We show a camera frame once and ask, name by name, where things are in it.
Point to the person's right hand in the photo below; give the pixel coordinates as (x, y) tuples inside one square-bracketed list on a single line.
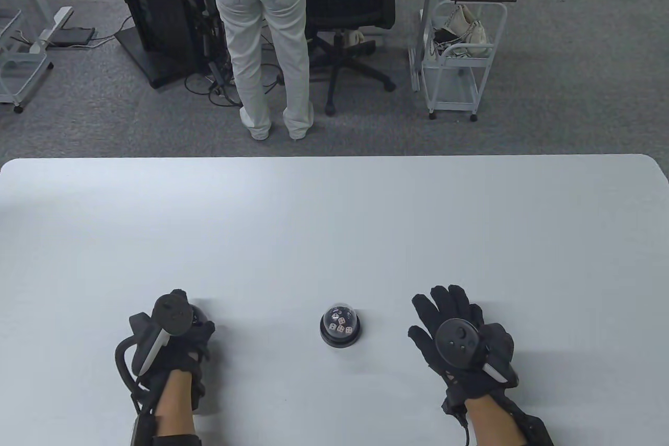
[(465, 383)]

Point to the person's left hand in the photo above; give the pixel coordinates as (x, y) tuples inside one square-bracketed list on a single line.
[(188, 352)]

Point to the black dice shaker cover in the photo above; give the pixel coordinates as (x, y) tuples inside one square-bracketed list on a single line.
[(199, 315)]

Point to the black dice shaker base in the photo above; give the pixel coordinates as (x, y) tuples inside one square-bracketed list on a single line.
[(339, 342)]

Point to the clear dice shaker dome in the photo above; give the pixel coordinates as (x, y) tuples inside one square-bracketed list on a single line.
[(339, 308)]

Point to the person's right forearm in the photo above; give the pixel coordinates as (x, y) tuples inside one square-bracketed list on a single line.
[(494, 420)]

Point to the black glove sensor module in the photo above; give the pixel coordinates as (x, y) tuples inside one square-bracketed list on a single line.
[(198, 388), (452, 405)]

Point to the black tracking controller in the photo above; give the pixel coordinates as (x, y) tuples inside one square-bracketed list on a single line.
[(171, 314), (459, 341)]

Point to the black floor box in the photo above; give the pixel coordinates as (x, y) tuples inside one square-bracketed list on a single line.
[(73, 36)]

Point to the black computer tower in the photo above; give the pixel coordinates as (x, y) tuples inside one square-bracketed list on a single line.
[(157, 7)]

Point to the beige handbag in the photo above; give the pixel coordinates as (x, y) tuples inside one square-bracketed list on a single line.
[(470, 30)]

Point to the black office chair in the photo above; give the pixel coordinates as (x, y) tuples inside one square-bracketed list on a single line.
[(360, 1)]

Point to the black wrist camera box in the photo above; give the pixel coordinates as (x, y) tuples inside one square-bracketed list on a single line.
[(535, 427), (141, 430)]

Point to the white metal frame cart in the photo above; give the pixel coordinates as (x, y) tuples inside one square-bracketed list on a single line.
[(23, 55)]

